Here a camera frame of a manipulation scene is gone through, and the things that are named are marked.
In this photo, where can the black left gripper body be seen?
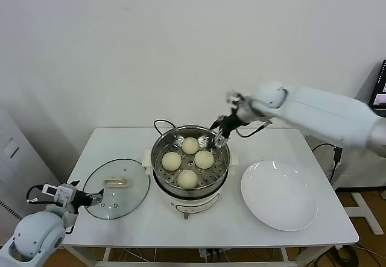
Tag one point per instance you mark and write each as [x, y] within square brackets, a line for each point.
[83, 198]

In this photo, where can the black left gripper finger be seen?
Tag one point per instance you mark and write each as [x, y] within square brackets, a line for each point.
[98, 197]
[76, 183]

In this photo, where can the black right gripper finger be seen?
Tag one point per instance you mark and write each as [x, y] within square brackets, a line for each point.
[217, 120]
[220, 140]

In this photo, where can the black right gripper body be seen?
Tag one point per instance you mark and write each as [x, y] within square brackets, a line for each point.
[231, 122]

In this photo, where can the round glass pot lid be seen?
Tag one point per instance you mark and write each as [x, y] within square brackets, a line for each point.
[120, 194]

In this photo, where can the white steamed baozi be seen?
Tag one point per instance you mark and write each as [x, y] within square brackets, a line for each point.
[204, 159]
[187, 179]
[190, 146]
[171, 161]

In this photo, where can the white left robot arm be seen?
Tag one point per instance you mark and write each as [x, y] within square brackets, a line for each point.
[39, 234]

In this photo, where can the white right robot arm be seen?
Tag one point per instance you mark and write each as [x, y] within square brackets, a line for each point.
[319, 110]

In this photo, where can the perforated steel steamer basket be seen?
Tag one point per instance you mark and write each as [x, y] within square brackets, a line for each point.
[220, 164]

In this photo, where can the white metal cabinet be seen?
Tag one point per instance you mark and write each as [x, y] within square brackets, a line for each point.
[18, 170]

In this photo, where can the cream electric cooker pot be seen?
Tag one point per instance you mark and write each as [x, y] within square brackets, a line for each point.
[193, 202]

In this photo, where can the large white round plate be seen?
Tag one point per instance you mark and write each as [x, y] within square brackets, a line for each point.
[277, 194]

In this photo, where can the black power adapter brick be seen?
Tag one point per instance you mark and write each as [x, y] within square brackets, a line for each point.
[337, 155]

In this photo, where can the white power strip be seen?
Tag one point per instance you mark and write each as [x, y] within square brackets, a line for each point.
[211, 253]

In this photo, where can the black laptop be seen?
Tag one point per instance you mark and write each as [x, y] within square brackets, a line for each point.
[379, 92]

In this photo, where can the white side desk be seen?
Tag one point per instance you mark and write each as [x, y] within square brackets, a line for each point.
[366, 209]

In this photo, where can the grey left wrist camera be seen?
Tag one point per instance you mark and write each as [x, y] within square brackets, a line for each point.
[64, 194]

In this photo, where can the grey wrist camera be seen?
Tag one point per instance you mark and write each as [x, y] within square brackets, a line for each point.
[64, 194]
[235, 96]

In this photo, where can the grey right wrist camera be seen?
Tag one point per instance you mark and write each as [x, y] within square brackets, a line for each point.
[235, 96]

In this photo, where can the white metal table frame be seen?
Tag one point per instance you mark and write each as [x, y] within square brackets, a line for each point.
[150, 264]

